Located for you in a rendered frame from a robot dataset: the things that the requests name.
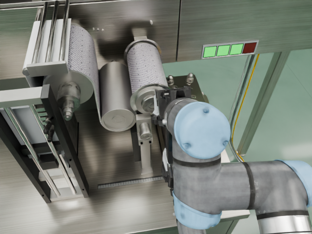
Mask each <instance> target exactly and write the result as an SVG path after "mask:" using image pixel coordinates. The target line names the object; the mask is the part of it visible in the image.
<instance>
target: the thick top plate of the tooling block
mask: <svg viewBox="0 0 312 234"><path fill-rule="evenodd" d="M193 77H194V81H193V82H192V83H188V82H186V79H187V75H185V76H176V77H173V79H174V84H173V85H168V87H169V88H171V89H174V88H183V87H184V86H189V87H191V98H192V99H194V100H196V101H199V102H205V100H204V97H203V94H202V91H201V89H200V87H199V84H198V82H197V79H196V76H195V74H194V75H193Z"/></svg>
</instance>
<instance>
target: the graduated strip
mask: <svg viewBox="0 0 312 234"><path fill-rule="evenodd" d="M160 180H164V178H163V176H162V175H158V176H151V177H145V178H138V179H131V180H125V181H118V182H109V183H102V184H98V185H97V189H104V188H111V187H118V186H124V185H131V184H138V183H144V182H153V181H160Z"/></svg>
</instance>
